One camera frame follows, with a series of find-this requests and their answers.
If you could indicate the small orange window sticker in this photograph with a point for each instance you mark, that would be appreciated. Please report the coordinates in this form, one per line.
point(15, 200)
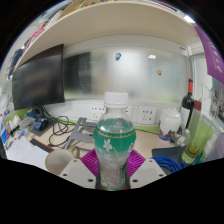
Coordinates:
point(159, 72)

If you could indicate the tall clear glass vase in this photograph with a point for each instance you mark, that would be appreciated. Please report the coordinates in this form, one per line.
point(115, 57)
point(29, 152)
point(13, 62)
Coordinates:
point(196, 140)

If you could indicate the group photo poster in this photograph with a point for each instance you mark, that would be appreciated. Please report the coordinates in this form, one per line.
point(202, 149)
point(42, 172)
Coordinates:
point(218, 100)

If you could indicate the large purple water jug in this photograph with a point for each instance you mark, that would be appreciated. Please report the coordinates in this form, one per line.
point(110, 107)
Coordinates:
point(215, 146)

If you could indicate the beige shelf unit with books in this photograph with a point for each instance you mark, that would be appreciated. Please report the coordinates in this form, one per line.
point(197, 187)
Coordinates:
point(110, 20)

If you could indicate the ceiling light panels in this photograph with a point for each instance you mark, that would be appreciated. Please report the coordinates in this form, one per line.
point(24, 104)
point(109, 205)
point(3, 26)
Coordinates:
point(189, 19)

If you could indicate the white paper sheets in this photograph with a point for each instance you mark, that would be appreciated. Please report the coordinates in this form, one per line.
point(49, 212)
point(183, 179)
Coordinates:
point(25, 153)

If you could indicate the small blue desk device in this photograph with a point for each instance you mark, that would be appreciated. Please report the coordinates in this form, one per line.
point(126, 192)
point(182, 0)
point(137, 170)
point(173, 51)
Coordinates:
point(40, 124)

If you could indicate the small blue window sticker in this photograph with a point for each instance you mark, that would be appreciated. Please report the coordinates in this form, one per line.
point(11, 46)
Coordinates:
point(118, 56)

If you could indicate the white patterned ceramic cup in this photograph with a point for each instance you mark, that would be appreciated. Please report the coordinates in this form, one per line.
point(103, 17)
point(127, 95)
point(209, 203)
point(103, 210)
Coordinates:
point(58, 161)

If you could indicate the white ceramic jar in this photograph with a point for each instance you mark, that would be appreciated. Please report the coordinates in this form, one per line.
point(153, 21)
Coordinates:
point(170, 123)

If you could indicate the white wall socket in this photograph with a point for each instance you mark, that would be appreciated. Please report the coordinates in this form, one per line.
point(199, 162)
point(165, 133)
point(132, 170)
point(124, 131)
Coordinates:
point(128, 113)
point(97, 112)
point(147, 115)

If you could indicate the purple hanging banner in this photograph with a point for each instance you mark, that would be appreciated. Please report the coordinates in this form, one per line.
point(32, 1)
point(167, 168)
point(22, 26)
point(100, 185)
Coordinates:
point(213, 60)

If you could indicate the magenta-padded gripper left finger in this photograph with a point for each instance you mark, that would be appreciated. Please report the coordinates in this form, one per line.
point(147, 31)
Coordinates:
point(78, 171)

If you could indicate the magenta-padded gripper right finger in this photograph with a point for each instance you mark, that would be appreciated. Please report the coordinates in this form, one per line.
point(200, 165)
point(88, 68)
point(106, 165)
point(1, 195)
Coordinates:
point(145, 171)

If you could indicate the black red-edged desk mat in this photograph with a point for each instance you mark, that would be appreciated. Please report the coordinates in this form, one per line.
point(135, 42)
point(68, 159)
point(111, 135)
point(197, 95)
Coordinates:
point(40, 144)

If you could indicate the green-labelled clear drink bottle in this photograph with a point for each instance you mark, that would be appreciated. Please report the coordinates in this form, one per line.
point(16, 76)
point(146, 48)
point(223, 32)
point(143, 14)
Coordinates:
point(114, 146)

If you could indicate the black computer monitor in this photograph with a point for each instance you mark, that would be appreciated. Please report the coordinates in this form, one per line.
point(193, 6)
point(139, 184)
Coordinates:
point(38, 78)

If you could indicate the dark red-capped wine bottle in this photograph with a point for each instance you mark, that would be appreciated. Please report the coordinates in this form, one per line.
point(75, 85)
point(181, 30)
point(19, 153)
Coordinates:
point(187, 106)

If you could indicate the grey metal laptop stand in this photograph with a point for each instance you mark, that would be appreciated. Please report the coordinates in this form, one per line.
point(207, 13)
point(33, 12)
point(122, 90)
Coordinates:
point(80, 135)

